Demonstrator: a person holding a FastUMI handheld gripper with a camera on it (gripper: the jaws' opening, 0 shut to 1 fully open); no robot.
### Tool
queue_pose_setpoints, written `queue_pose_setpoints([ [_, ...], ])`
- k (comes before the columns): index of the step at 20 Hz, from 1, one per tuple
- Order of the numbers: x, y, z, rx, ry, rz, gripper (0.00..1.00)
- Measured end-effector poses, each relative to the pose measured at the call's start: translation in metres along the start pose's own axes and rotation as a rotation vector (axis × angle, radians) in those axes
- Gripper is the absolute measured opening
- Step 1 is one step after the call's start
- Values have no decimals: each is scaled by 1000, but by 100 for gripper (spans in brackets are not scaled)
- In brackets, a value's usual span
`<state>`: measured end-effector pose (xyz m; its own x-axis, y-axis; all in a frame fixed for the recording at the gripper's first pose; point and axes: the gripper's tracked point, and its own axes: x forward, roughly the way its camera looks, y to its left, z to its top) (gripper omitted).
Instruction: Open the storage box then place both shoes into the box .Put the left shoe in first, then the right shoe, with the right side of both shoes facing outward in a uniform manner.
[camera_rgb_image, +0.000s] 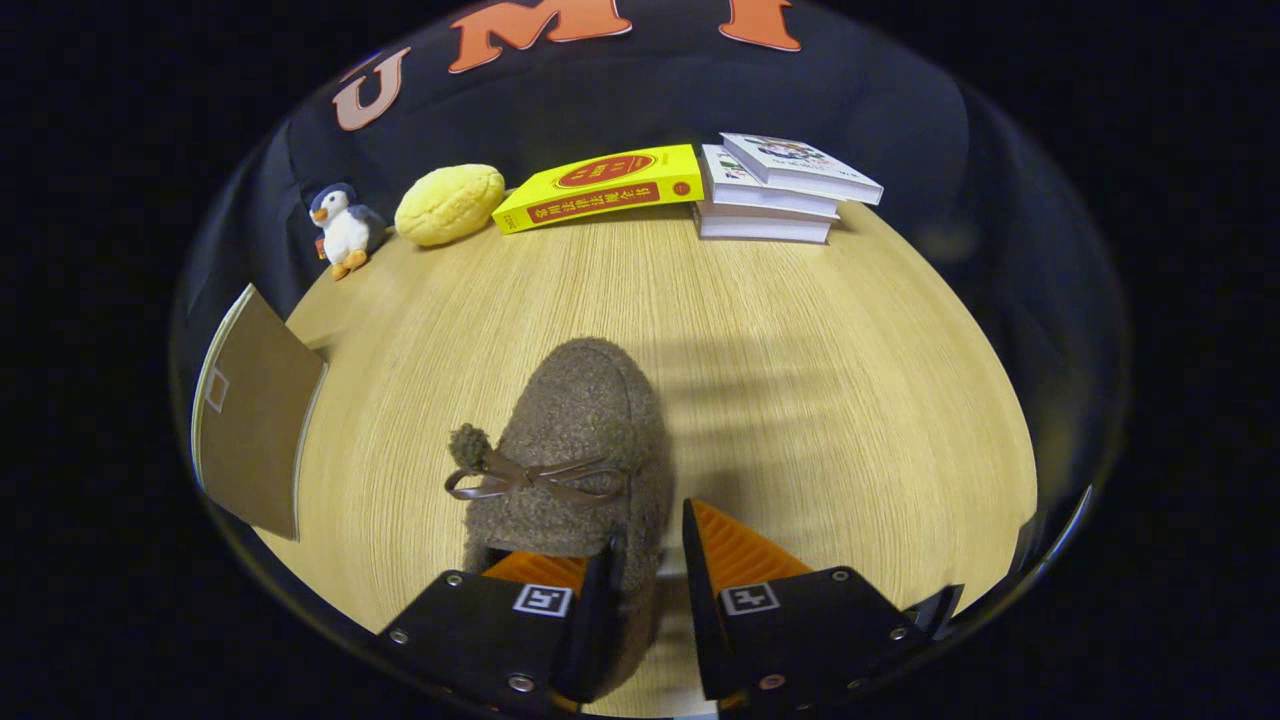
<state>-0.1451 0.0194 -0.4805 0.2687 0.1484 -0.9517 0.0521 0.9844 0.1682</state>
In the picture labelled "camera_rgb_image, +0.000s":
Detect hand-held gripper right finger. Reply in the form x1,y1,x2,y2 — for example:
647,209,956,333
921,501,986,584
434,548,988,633
682,498,934,715

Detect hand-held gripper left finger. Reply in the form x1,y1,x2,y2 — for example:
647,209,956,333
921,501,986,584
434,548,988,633
378,534,628,715

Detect brown fuzzy shoe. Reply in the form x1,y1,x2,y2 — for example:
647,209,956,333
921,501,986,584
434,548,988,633
444,337,673,701

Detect brown fabric storage box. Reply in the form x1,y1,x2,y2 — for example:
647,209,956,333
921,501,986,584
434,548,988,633
190,283,329,542

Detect white book brown spine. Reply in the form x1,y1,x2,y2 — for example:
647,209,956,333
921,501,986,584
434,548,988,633
693,203,833,244

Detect yellow book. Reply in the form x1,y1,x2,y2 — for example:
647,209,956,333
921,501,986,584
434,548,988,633
492,143,705,235

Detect yellow bread plush toy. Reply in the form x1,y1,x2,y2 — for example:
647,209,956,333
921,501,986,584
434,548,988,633
394,164,506,248

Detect penguin plush toy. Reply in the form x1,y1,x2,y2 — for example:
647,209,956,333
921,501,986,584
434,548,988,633
308,182,389,282

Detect white illustrated cover book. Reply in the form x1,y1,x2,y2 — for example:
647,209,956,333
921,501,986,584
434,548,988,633
720,132,885,206

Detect black backdrop cloth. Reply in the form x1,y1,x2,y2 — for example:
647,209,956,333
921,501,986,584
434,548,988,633
170,0,1131,501

